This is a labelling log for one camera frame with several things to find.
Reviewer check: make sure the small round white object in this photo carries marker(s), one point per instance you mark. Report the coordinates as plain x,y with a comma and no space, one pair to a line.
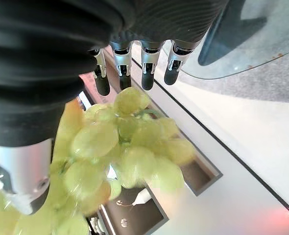
124,222
120,203

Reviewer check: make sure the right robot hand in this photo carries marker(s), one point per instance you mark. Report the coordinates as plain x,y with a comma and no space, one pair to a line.
49,49

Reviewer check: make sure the white items cluster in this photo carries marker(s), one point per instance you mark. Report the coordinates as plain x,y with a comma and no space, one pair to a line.
96,224

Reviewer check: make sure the green grape bunch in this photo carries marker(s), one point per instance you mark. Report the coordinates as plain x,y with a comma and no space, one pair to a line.
95,139

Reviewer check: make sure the round glass table top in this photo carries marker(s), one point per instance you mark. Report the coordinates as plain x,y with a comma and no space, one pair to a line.
276,31

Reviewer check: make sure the dark table base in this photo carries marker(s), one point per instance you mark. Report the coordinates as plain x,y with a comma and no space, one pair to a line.
223,36

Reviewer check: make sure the small white bottle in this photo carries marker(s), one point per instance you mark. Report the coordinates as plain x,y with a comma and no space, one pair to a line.
142,197

